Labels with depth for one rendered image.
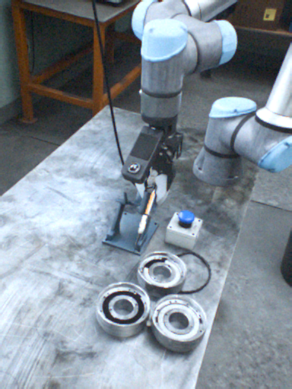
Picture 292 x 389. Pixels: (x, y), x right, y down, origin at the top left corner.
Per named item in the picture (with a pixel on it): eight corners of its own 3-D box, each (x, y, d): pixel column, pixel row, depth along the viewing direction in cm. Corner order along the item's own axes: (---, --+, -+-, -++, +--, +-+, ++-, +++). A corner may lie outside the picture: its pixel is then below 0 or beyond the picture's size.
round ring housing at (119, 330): (122, 351, 83) (123, 336, 80) (84, 315, 88) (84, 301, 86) (160, 318, 89) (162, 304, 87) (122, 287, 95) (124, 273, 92)
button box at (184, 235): (192, 251, 106) (195, 235, 103) (164, 241, 108) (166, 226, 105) (201, 231, 112) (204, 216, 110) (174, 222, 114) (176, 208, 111)
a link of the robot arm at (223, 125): (223, 131, 137) (233, 87, 129) (258, 150, 129) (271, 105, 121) (195, 140, 131) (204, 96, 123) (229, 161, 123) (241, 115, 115)
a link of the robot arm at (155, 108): (172, 102, 79) (131, 92, 81) (170, 125, 82) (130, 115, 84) (188, 86, 84) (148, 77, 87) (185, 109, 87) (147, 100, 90)
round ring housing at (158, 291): (182, 305, 93) (185, 291, 90) (131, 295, 93) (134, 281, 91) (186, 269, 101) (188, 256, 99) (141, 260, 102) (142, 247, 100)
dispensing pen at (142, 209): (124, 250, 92) (148, 175, 95) (130, 252, 96) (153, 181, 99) (133, 253, 92) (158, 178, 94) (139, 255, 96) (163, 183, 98)
